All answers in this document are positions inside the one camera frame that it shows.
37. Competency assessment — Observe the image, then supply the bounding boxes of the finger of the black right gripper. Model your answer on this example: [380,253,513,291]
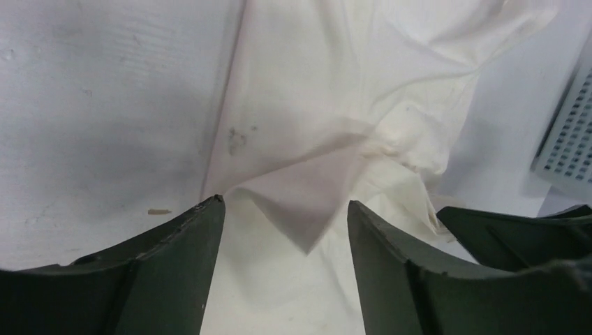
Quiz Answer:
[436,205,591,272]

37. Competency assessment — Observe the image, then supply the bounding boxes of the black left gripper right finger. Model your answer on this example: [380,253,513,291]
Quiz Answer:
[348,201,591,334]

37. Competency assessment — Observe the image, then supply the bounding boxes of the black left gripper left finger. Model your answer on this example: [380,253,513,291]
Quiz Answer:
[1,195,225,334]

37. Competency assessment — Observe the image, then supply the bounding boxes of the white t shirt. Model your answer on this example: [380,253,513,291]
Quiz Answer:
[201,1,561,334]

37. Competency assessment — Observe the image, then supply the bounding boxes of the white plastic basket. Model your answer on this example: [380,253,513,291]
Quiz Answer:
[531,37,591,204]

